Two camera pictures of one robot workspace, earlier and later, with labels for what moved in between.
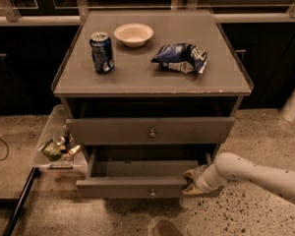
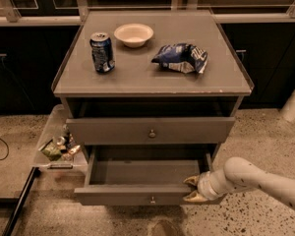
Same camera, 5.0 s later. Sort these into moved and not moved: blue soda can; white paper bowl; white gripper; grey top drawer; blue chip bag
Moved: white gripper
Not moved: grey top drawer; white paper bowl; blue chip bag; blue soda can
